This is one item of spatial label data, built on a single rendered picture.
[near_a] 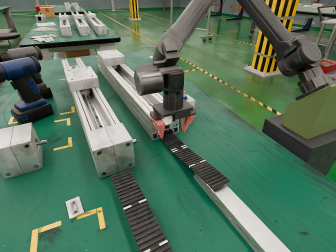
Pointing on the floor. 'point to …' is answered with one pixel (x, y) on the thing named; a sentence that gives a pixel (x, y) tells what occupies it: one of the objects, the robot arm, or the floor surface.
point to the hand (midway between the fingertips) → (172, 132)
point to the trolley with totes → (327, 66)
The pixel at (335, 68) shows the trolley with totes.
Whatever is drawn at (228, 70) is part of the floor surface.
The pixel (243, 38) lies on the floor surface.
